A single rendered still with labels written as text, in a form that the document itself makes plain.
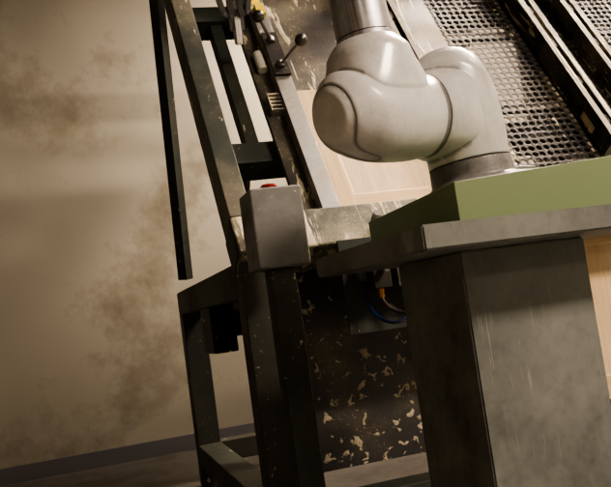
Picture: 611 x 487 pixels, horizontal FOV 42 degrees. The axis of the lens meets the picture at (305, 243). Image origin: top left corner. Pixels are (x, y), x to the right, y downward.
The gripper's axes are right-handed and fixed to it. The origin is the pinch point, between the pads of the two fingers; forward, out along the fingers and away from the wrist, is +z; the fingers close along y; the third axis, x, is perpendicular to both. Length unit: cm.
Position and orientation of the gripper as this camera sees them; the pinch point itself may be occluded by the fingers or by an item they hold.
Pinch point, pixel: (237, 31)
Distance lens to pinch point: 216.8
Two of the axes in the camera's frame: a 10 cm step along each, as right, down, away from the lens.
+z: 0.9, 9.4, 3.3
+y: -9.5, 1.8, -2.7
